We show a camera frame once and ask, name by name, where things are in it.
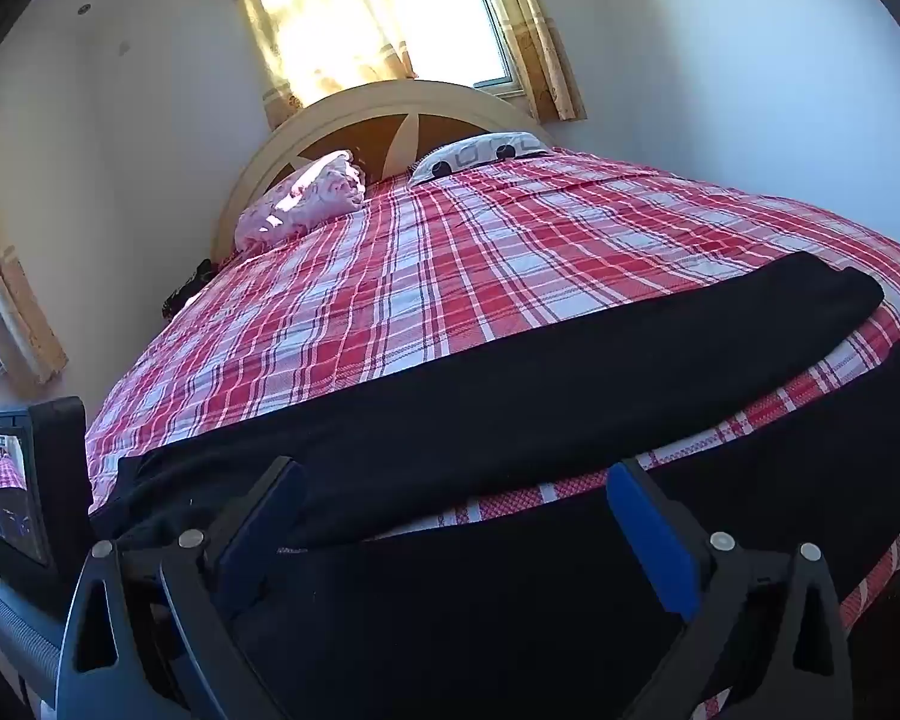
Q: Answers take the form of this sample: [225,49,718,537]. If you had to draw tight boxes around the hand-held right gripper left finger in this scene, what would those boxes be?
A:
[55,456,308,720]

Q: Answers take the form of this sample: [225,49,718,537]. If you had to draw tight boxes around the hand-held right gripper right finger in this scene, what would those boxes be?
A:
[606,457,854,720]

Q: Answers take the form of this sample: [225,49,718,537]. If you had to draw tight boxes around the black pants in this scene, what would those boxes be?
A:
[90,251,900,720]

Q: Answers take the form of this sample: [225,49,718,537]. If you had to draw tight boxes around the dark cloth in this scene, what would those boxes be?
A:
[160,258,215,320]

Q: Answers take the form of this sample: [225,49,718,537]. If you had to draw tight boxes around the red plaid blanket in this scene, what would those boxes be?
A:
[84,144,900,720]

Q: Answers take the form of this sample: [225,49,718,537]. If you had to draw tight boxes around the pink floral pillow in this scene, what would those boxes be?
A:
[235,150,367,252]

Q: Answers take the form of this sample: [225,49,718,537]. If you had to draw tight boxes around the cream wooden headboard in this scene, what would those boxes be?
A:
[210,80,556,263]

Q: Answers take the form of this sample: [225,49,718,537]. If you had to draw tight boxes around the white patterned pillow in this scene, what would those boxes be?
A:
[409,132,552,187]

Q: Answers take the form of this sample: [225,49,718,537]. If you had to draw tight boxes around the yellow curtain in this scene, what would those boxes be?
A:
[493,0,587,122]
[223,0,425,130]

